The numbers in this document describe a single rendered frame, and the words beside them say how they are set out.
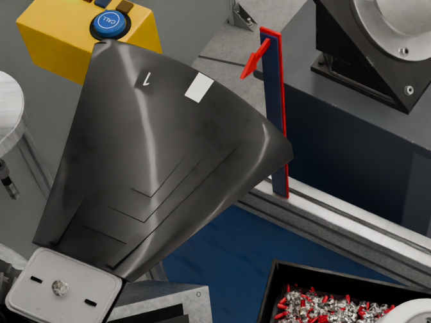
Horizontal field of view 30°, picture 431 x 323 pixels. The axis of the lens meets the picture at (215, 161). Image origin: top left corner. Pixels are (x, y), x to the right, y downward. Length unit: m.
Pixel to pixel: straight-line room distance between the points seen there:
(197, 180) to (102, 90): 0.13
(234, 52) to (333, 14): 1.40
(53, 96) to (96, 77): 1.04
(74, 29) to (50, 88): 0.75
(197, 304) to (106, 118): 0.24
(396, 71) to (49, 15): 0.47
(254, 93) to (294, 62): 1.17
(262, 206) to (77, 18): 0.37
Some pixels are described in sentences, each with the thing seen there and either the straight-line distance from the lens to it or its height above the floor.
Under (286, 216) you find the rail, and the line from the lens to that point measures 1.16.
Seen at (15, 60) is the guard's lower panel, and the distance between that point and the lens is 1.70.
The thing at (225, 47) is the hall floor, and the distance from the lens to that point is 2.46.
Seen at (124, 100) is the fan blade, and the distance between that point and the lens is 0.79.
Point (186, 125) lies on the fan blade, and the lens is 0.78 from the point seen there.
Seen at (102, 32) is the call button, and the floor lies 1.08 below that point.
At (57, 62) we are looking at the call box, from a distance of 1.12.
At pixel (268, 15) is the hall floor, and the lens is 2.54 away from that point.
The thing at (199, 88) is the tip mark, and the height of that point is 1.20.
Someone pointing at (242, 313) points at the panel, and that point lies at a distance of 1.66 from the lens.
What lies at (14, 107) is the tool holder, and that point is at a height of 1.46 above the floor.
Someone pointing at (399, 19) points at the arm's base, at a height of 1.04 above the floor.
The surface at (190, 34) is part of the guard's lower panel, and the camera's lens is 2.30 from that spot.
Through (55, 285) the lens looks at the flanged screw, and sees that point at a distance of 0.71.
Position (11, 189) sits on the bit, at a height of 1.37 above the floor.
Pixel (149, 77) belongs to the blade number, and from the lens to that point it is 0.80.
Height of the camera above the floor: 1.82
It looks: 56 degrees down
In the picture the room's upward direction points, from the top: 10 degrees counter-clockwise
